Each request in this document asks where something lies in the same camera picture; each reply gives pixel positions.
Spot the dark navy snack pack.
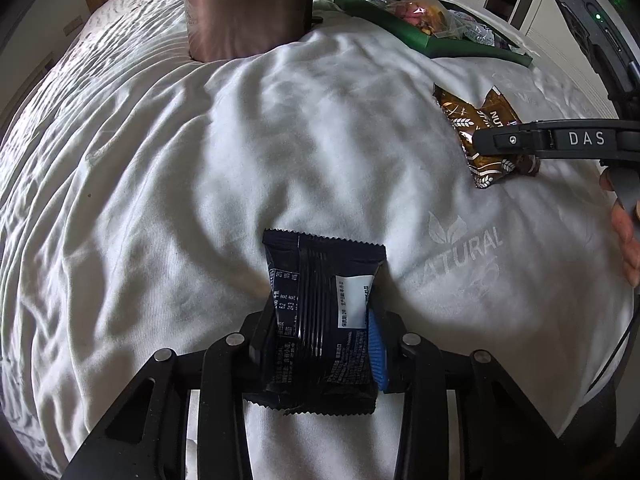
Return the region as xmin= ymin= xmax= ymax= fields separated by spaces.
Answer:
xmin=244 ymin=229 xmax=386 ymax=416

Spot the white bed duvet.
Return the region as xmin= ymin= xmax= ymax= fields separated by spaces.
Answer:
xmin=1 ymin=0 xmax=634 ymax=479

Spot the brown nutritious snack pack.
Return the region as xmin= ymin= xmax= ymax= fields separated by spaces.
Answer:
xmin=432 ymin=84 xmax=542 ymax=190

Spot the green tray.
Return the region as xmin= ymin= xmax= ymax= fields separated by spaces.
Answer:
xmin=334 ymin=0 xmax=533 ymax=67

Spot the person's right hand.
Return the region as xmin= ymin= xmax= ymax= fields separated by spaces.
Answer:
xmin=611 ymin=200 xmax=640 ymax=287

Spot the white chocolate cookie pack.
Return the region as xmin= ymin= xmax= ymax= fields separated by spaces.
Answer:
xmin=449 ymin=10 xmax=525 ymax=54

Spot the wall socket plate left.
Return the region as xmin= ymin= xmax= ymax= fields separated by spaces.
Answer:
xmin=63 ymin=15 xmax=84 ymax=37

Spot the clear bag of dried fruit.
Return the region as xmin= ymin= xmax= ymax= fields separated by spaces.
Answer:
xmin=366 ymin=0 xmax=462 ymax=39

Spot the copper and black electric kettle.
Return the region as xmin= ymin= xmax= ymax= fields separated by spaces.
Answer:
xmin=183 ymin=0 xmax=314 ymax=63

